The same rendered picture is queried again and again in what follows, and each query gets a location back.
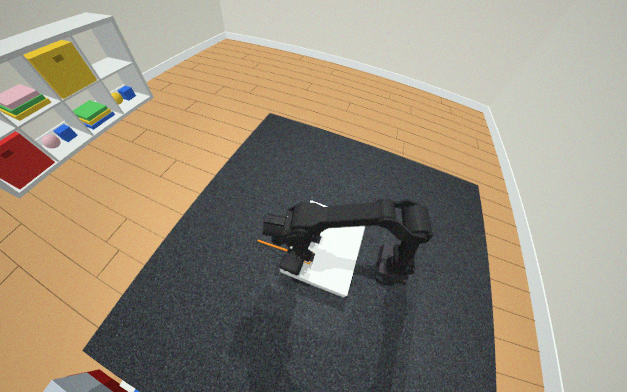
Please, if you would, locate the white flat panel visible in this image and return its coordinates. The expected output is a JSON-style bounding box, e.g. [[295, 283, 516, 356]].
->
[[280, 227, 364, 297]]

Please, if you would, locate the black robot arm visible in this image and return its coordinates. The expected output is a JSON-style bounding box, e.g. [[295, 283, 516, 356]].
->
[[263, 198, 433, 276]]

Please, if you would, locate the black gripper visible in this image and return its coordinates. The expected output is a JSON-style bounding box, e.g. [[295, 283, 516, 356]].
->
[[280, 235, 314, 275]]

